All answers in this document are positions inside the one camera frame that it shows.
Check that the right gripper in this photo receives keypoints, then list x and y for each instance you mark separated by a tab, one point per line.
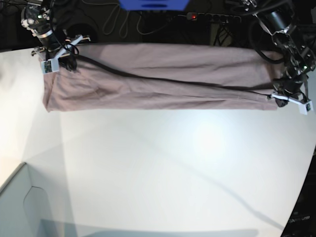
65	52

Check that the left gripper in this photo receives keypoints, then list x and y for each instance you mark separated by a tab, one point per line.
294	90

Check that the mauve pink t-shirt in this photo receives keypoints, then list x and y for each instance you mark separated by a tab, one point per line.
153	76

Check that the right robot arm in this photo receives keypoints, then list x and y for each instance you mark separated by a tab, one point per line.
43	19

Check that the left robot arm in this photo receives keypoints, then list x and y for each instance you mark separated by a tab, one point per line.
276	17

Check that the blue plastic crate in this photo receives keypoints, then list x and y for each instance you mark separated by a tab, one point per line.
142	5

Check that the black power strip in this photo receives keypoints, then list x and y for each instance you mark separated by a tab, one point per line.
213	18

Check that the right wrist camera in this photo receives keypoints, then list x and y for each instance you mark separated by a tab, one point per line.
49	66

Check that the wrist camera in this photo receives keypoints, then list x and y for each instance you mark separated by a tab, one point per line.
49	66
306	107

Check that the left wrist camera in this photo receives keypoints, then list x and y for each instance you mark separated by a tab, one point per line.
306	107

